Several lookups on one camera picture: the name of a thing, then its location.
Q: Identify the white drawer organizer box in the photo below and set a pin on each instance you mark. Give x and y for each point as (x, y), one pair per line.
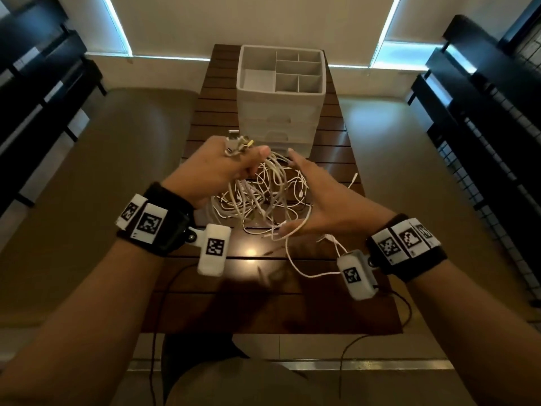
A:
(279, 109)

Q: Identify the person's right hand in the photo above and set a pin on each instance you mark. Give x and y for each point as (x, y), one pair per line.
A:
(338, 211)

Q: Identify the person's dark trouser leg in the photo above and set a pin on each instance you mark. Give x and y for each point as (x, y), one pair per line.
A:
(194, 350)

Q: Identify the person's left forearm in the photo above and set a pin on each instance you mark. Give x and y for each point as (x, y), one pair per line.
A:
(76, 325)

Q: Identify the wooden slatted table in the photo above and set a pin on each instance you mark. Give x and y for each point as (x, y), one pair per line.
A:
(253, 308)

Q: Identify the person's right forearm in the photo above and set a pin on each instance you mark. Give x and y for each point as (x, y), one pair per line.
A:
(477, 334)

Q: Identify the black wristband with markers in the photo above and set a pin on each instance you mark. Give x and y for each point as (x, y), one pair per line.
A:
(169, 232)
(422, 266)

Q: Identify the beige roller blind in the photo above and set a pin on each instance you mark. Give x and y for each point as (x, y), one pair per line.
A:
(253, 21)
(88, 21)

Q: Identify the black right wristband with markers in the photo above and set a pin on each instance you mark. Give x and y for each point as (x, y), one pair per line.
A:
(422, 266)

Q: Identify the black left wristband with markers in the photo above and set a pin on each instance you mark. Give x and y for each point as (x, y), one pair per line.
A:
(169, 232)

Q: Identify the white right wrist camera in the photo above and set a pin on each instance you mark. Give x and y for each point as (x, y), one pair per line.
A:
(363, 287)

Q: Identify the person's left hand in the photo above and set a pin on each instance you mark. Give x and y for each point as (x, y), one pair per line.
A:
(203, 173)

